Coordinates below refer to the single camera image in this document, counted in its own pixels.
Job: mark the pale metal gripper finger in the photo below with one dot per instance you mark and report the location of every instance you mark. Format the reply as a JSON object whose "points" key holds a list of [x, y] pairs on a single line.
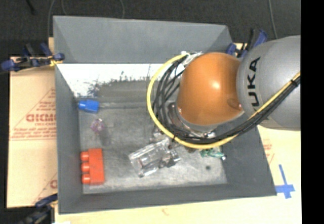
{"points": [[162, 164], [149, 151]]}

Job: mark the red toy building brick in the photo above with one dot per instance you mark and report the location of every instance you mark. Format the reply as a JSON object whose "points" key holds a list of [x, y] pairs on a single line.
{"points": [[94, 167]]}

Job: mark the small clear purple object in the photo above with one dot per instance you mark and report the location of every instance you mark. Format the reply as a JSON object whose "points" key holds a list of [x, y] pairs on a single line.
{"points": [[97, 126]]}

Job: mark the grey metal bin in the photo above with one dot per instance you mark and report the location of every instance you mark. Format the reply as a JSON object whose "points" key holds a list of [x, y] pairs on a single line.
{"points": [[126, 41]]}

